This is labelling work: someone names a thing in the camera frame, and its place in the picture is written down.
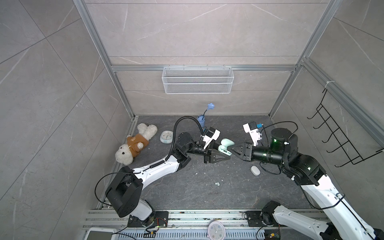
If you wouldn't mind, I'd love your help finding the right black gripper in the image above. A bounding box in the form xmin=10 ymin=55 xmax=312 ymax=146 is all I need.
xmin=227 ymin=141 xmax=288 ymax=167

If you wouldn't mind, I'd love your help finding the green earbud charging case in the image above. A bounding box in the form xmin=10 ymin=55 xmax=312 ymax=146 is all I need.
xmin=218 ymin=138 xmax=235 ymax=156

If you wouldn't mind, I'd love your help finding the white earbud charging case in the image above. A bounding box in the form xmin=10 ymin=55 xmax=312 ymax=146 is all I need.
xmin=251 ymin=166 xmax=261 ymax=176

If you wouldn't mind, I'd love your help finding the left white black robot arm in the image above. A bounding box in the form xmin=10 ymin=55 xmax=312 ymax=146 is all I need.
xmin=106 ymin=132 xmax=235 ymax=222

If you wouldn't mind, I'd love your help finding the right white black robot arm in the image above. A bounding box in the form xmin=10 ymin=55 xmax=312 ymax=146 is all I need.
xmin=228 ymin=128 xmax=384 ymax=240

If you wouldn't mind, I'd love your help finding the blue cup holder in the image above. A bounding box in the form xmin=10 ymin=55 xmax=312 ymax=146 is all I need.
xmin=197 ymin=115 xmax=205 ymax=128

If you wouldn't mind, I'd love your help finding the small round white clock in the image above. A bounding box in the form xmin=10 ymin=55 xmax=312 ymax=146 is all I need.
xmin=160 ymin=130 xmax=174 ymax=144

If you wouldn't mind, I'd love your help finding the white plush bear toy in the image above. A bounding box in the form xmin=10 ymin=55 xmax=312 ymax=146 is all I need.
xmin=115 ymin=123 xmax=158 ymax=166

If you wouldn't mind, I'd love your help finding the pink round clock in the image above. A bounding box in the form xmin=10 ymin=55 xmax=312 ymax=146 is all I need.
xmin=208 ymin=221 xmax=226 ymax=240

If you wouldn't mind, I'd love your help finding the white tablet device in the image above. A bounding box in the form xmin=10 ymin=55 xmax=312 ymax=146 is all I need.
xmin=84 ymin=227 xmax=119 ymax=240

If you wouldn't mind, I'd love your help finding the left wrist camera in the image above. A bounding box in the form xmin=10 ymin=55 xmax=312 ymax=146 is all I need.
xmin=202 ymin=127 xmax=221 ymax=150

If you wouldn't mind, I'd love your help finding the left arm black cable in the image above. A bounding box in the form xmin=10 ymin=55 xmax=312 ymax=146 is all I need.
xmin=164 ymin=116 xmax=205 ymax=161

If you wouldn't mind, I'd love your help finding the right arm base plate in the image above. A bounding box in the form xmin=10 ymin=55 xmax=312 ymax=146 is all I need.
xmin=243 ymin=210 xmax=286 ymax=228

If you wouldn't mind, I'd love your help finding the white wire mesh basket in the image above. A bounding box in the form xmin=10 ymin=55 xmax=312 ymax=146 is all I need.
xmin=162 ymin=67 xmax=235 ymax=95

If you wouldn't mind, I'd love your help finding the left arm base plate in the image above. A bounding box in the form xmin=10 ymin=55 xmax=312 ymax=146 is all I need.
xmin=128 ymin=211 xmax=169 ymax=228

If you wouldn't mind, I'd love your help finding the black wire hook rack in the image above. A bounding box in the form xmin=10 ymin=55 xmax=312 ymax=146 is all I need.
xmin=307 ymin=89 xmax=384 ymax=168

